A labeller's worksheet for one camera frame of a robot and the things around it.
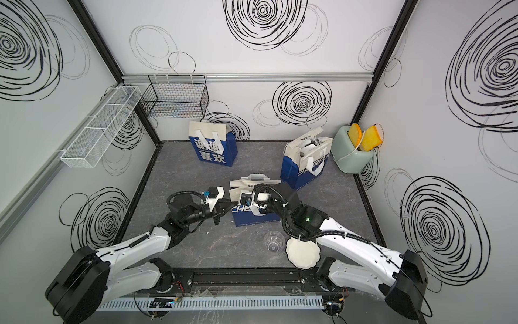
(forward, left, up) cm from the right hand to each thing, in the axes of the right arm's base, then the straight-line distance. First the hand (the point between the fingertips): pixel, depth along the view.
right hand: (259, 185), depth 72 cm
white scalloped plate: (-17, -18, -25) cm, 35 cm away
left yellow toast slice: (+34, -45, -6) cm, 56 cm away
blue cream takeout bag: (-6, +6, -12) cm, 15 cm away
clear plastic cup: (-12, -6, -25) cm, 28 cm away
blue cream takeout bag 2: (+14, -18, -1) cm, 23 cm away
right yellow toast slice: (+32, -52, -7) cm, 61 cm away
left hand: (-4, +9, -7) cm, 12 cm away
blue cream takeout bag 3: (+28, +24, -8) cm, 38 cm away
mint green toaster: (+25, -42, -14) cm, 51 cm away
